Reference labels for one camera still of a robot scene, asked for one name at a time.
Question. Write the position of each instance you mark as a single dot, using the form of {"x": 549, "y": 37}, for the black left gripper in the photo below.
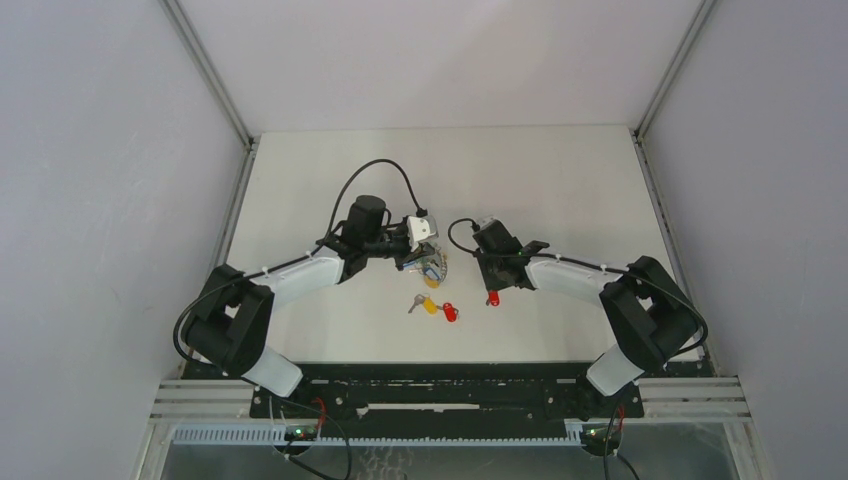
{"x": 423, "y": 250}

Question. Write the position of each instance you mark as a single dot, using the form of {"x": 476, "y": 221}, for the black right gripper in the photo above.
{"x": 492, "y": 283}

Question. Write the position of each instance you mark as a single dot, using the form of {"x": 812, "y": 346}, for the large keyring with yellow handle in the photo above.
{"x": 437, "y": 260}

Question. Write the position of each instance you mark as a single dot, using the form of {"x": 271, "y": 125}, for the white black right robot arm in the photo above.
{"x": 651, "y": 319}

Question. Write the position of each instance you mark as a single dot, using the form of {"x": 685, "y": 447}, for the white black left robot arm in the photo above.
{"x": 228, "y": 324}

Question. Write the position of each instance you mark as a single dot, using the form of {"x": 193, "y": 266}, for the blue key tag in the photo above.
{"x": 432, "y": 274}

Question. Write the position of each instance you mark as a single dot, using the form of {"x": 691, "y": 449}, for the yellow tag loose key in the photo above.
{"x": 426, "y": 303}

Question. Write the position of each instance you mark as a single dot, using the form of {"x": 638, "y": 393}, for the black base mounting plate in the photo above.
{"x": 460, "y": 401}

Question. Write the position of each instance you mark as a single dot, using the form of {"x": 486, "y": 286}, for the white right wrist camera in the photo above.
{"x": 484, "y": 222}

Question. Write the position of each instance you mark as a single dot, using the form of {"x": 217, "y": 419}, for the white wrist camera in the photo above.
{"x": 421, "y": 230}
{"x": 484, "y": 222}

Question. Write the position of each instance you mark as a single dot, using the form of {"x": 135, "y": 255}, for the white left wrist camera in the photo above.
{"x": 421, "y": 230}

